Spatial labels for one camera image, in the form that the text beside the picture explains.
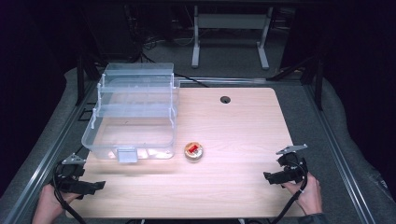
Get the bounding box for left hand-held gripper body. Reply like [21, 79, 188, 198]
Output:
[50, 153, 87, 194]

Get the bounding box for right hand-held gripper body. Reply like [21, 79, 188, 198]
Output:
[276, 144, 309, 185]

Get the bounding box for clear plastic tiered storage box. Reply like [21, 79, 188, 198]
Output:
[81, 63, 181, 164]

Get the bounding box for round tin with red label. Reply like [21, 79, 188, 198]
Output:
[184, 141, 205, 161]

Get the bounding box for person's right hand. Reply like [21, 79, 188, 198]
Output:
[281, 172, 324, 217]

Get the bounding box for person's left hand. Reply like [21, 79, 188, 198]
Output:
[32, 184, 82, 224]

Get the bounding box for black metal stand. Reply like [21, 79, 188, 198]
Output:
[300, 55, 325, 111]
[75, 55, 101, 106]

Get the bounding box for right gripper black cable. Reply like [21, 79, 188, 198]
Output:
[270, 158, 310, 224]

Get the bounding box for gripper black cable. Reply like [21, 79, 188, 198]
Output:
[270, 158, 310, 224]
[51, 170, 89, 224]

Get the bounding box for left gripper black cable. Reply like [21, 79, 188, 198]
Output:
[51, 170, 89, 224]

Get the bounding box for short aluminium rail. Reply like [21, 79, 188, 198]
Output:
[178, 77, 269, 86]

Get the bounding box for bundle of black floor cables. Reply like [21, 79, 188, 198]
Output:
[123, 4, 166, 64]

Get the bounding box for grey metal desk frame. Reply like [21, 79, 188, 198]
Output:
[191, 5, 275, 70]

